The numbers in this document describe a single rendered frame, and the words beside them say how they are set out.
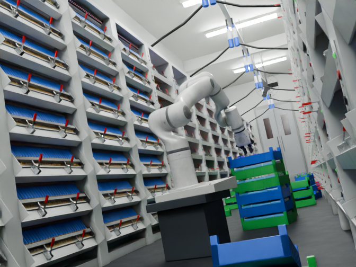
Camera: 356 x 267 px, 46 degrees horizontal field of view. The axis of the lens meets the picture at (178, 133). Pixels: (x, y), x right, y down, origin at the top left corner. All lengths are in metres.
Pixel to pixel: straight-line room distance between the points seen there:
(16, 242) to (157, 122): 0.85
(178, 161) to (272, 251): 1.04
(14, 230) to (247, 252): 1.03
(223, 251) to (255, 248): 0.08
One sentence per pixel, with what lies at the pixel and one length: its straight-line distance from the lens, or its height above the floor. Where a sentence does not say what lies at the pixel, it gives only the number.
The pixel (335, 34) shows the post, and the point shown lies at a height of 0.50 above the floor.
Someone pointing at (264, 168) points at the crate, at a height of 0.36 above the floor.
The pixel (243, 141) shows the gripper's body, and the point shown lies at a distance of 2.81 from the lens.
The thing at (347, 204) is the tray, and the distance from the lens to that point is 1.39.
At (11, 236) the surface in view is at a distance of 1.82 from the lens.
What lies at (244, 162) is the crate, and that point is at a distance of 2.72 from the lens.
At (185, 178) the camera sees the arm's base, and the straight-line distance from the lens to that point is 2.05.
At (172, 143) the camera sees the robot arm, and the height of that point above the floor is 0.55.
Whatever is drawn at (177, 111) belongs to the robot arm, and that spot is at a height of 0.69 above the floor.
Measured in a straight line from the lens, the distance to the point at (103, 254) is 2.42.
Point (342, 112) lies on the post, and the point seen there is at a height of 0.45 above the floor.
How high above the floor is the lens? 0.30
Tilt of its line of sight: 8 degrees up
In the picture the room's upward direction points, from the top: 11 degrees counter-clockwise
